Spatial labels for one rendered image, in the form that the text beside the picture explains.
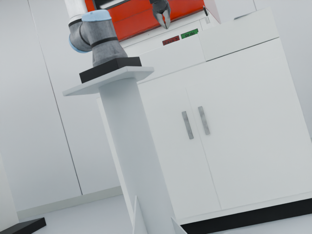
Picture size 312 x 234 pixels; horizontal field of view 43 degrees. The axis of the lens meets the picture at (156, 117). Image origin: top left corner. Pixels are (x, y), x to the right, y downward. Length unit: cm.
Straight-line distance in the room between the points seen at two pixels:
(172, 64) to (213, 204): 71
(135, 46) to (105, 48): 110
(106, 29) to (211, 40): 55
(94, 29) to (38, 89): 324
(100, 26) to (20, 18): 345
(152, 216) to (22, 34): 373
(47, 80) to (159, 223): 340
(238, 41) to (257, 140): 47
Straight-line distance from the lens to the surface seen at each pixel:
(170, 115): 196
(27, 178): 503
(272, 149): 190
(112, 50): 162
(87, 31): 167
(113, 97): 157
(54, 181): 483
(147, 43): 267
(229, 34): 192
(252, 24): 192
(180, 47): 196
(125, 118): 156
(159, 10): 206
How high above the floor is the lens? 56
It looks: 2 degrees up
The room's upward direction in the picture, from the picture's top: 16 degrees counter-clockwise
